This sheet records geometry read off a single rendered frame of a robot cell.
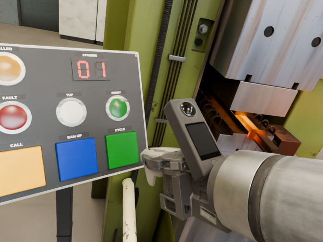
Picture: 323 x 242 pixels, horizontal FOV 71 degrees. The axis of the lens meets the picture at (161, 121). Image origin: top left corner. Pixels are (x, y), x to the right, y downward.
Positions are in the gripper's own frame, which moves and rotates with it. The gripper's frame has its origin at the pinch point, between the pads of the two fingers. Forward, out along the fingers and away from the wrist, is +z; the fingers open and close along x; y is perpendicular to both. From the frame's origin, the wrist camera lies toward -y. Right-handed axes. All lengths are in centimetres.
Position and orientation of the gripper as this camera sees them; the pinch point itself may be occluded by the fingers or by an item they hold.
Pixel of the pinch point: (146, 150)
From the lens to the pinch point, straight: 43.4
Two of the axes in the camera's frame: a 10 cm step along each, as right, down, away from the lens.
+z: -5.7, 0.0, 8.2
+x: 8.2, -1.2, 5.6
